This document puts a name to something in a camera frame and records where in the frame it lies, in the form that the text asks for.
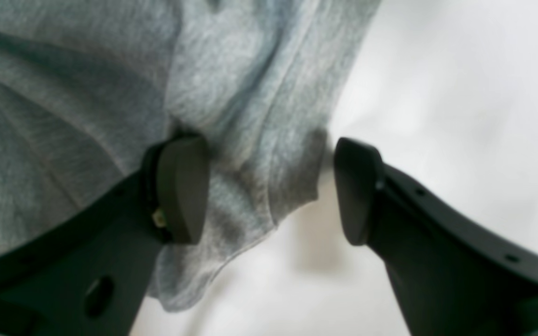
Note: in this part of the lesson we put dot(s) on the grey t-shirt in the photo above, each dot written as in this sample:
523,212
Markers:
86,86

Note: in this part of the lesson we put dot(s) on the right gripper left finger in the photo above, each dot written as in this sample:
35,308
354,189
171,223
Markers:
88,276

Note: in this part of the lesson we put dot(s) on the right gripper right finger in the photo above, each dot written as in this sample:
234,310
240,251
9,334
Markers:
450,276

